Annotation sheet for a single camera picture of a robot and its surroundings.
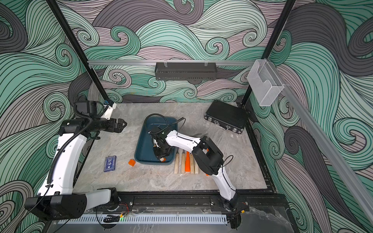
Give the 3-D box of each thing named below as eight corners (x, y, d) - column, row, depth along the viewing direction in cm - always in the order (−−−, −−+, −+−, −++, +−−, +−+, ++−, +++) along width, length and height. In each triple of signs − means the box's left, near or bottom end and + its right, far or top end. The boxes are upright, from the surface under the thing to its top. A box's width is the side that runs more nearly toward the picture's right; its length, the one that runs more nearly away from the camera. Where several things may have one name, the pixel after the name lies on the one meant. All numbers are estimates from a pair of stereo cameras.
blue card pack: (105, 172, 86) (103, 171, 84) (107, 158, 92) (105, 156, 90) (115, 170, 87) (113, 168, 85) (116, 156, 92) (115, 155, 91)
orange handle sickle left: (185, 172, 86) (185, 170, 84) (185, 152, 94) (185, 151, 92) (190, 172, 86) (190, 170, 84) (189, 152, 94) (190, 151, 92)
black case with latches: (203, 119, 111) (204, 114, 107) (214, 102, 123) (215, 97, 119) (240, 135, 101) (242, 131, 97) (248, 115, 114) (250, 111, 109)
